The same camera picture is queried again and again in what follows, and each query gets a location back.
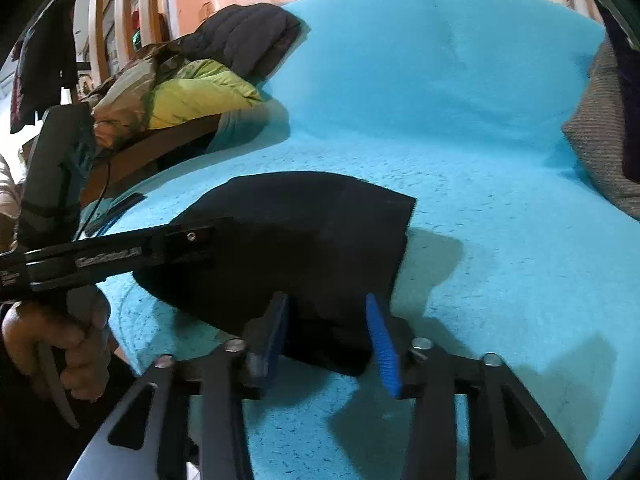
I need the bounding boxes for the black pants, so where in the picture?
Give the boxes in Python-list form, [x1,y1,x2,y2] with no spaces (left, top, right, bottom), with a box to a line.
[134,171,416,376]

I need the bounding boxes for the person's left hand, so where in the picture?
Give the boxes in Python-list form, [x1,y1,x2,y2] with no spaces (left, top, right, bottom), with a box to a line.
[1,286,111,401]

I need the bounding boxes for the olive brown jacket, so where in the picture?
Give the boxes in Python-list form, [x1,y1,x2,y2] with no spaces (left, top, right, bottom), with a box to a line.
[86,42,186,151]

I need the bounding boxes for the dark hanging garment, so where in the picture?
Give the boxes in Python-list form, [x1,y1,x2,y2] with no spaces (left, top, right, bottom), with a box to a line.
[10,0,78,133]

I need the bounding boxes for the lime green puffer jacket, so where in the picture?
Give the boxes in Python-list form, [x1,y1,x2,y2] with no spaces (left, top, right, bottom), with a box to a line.
[146,60,262,130]

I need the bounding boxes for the dark quilted puffer jacket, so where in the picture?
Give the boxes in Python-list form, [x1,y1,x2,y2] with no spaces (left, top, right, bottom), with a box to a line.
[170,3,302,80]

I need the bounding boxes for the grey woven cushion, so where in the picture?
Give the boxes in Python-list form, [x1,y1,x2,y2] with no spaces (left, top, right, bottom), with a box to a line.
[562,40,639,219]

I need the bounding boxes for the dark purple velvet cushion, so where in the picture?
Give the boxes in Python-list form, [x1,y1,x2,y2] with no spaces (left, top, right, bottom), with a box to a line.
[597,2,640,182]

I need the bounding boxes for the wooden shelf frame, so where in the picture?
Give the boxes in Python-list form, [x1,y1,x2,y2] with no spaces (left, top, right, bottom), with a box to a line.
[72,0,171,86]

